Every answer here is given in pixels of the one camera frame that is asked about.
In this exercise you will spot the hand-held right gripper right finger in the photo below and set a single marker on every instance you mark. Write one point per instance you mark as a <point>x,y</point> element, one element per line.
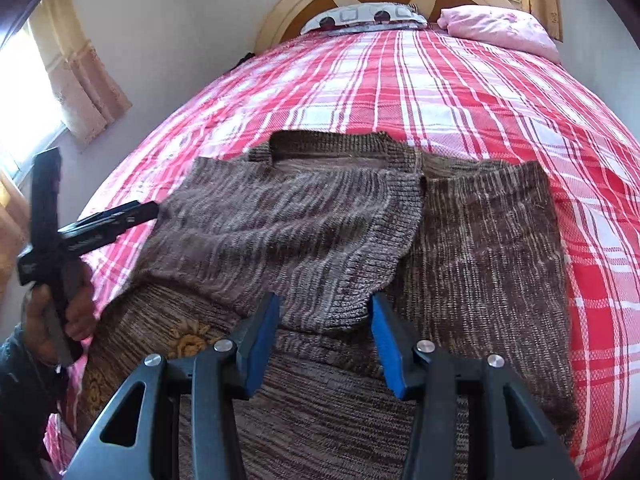
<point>387,350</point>

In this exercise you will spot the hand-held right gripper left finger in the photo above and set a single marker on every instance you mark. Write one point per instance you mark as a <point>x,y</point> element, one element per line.
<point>262,340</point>

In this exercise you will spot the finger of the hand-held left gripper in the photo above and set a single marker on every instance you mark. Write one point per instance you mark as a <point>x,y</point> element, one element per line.
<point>120,217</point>

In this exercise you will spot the brown knit sweater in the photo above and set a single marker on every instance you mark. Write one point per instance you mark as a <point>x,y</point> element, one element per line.
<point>325,220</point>

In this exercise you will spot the person's left forearm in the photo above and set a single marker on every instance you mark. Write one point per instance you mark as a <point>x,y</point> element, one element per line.
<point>25,400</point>

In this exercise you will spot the person's left hand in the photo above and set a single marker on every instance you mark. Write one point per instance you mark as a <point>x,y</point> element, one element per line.
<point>82,310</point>

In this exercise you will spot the window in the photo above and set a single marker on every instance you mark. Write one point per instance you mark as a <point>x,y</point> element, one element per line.
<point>25,100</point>

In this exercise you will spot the dark cloth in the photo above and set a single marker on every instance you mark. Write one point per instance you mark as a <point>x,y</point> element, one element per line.
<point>245,59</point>

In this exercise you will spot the bed with red plaid sheet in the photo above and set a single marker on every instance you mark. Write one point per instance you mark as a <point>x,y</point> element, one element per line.
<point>450,90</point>

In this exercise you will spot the beige wooden headboard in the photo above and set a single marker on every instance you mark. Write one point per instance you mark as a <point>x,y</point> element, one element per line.
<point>295,5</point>

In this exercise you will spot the white patterned pillow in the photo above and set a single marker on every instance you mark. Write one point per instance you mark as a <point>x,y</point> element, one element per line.
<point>350,14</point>

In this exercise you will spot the pink pillow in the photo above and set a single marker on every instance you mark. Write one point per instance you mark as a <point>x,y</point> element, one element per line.
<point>495,27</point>

